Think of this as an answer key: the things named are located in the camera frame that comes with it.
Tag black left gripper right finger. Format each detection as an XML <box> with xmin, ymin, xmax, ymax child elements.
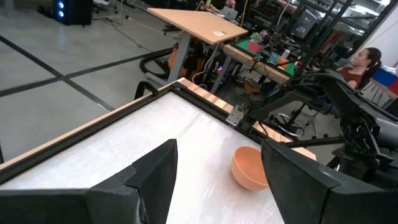
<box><xmin>261</xmin><ymin>139</ymin><xmax>398</xmax><ymax>224</ymax></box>

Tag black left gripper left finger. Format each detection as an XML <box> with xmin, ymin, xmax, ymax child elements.
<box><xmin>0</xmin><ymin>139</ymin><xmax>179</xmax><ymax>224</ymax></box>

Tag orange bowl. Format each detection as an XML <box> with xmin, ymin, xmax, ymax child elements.
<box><xmin>230</xmin><ymin>146</ymin><xmax>270</xmax><ymax>192</ymax></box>

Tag black office chair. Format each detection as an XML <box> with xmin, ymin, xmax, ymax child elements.
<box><xmin>270</xmin><ymin>101</ymin><xmax>331</xmax><ymax>140</ymax></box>

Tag person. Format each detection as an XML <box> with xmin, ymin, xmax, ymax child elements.
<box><xmin>337</xmin><ymin>47</ymin><xmax>382</xmax><ymax>91</ymax></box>

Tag wooden table with green mat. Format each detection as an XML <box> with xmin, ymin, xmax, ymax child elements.
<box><xmin>223</xmin><ymin>37</ymin><xmax>297</xmax><ymax>94</ymax></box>

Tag orange vacuum cleaner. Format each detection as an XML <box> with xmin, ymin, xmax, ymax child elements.
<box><xmin>167</xmin><ymin>43</ymin><xmax>203</xmax><ymax>78</ymax></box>

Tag black computer monitor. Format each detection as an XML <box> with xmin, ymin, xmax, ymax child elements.
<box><xmin>290</xmin><ymin>9</ymin><xmax>318</xmax><ymax>40</ymax></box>

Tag desk with grey legs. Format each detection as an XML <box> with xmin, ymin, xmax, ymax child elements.
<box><xmin>144</xmin><ymin>7</ymin><xmax>249</xmax><ymax>87</ymax></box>

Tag black computer tower blue lights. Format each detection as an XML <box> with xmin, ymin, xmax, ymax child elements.
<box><xmin>39</xmin><ymin>0</ymin><xmax>93</xmax><ymax>26</ymax></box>

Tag silver laptop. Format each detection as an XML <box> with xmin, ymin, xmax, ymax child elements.
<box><xmin>220</xmin><ymin>6</ymin><xmax>239</xmax><ymax>21</ymax></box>

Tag black aluminium table frame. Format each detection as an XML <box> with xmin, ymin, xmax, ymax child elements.
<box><xmin>0</xmin><ymin>84</ymin><xmax>346</xmax><ymax>185</ymax></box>

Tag silver metal bracket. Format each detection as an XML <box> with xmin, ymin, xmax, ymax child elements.
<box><xmin>226</xmin><ymin>104</ymin><xmax>246</xmax><ymax>127</ymax></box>

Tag black vacuum hose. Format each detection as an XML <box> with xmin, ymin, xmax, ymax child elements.
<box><xmin>139</xmin><ymin>46</ymin><xmax>175</xmax><ymax>80</ymax></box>

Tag white hanging cable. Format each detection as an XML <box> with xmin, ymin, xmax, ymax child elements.
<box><xmin>192</xmin><ymin>43</ymin><xmax>219</xmax><ymax>88</ymax></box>

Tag yellow floor cable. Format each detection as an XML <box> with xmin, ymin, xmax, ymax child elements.
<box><xmin>126</xmin><ymin>15</ymin><xmax>185</xmax><ymax>37</ymax></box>

